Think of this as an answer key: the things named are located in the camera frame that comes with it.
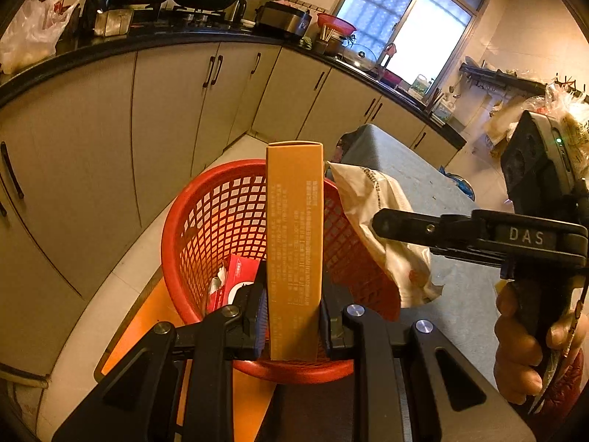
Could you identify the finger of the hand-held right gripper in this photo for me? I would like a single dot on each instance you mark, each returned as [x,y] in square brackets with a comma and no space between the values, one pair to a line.
[451,235]

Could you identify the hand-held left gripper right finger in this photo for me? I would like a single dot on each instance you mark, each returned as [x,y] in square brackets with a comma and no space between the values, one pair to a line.
[326,329]

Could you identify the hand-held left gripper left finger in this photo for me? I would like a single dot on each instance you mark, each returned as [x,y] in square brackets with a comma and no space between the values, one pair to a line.
[261,320]

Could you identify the torn red cardboard box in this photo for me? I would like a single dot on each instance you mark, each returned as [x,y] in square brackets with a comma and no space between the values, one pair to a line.
[234,281]

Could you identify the white printed plastic bag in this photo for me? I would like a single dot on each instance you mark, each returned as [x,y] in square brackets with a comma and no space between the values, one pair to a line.
[372,198]

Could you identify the orange cardboard box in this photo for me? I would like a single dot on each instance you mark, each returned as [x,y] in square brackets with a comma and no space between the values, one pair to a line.
[294,239]

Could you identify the red plastic mesh basket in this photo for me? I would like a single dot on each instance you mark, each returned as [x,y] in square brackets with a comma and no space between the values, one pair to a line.
[216,221]

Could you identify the person's right hand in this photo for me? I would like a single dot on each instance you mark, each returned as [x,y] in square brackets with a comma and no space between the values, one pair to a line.
[517,359]

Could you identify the blue bag on floor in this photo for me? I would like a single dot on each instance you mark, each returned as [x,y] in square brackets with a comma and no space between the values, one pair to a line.
[460,184]

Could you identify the hanging clear plastic bags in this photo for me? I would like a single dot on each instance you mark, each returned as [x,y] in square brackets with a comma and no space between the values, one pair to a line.
[504,119]

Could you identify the hanging bag with yellow contents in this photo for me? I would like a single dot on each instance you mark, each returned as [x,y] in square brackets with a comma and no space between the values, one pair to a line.
[575,119]

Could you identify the orange stool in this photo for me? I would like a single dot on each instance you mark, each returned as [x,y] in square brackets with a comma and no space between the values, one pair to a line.
[147,313]

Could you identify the white plastic jug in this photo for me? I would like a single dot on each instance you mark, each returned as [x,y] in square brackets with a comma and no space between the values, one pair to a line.
[444,109]

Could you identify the green label detergent bottle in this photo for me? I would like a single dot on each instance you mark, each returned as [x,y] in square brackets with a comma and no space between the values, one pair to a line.
[419,85]

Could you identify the glass pan lid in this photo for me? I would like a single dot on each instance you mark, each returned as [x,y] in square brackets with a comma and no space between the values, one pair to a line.
[360,57]

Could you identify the kitchen window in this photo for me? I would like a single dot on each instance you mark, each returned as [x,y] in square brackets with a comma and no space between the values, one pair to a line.
[405,23]

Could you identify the dark cooking pot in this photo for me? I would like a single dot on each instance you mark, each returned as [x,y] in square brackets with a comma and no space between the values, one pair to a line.
[335,46]

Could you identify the beige lower kitchen cabinets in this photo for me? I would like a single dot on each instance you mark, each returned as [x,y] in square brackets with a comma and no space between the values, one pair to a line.
[161,115]

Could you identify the chopstick holder with chopsticks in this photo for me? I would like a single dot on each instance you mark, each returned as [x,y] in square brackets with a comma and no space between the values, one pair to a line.
[321,43]

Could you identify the red plastic basin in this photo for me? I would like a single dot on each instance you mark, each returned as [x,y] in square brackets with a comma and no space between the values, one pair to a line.
[336,23]

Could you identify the black silver rice cooker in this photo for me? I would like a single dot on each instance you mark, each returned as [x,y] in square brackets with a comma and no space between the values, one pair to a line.
[283,20]

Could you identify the black kitchen countertop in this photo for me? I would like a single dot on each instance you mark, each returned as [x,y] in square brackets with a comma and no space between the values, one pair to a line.
[184,37]

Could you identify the small metal seasoning box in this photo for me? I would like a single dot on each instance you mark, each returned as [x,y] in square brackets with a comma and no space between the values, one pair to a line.
[112,23]

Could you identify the dark wall shelf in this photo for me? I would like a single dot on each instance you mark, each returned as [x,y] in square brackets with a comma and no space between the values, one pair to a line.
[501,79]

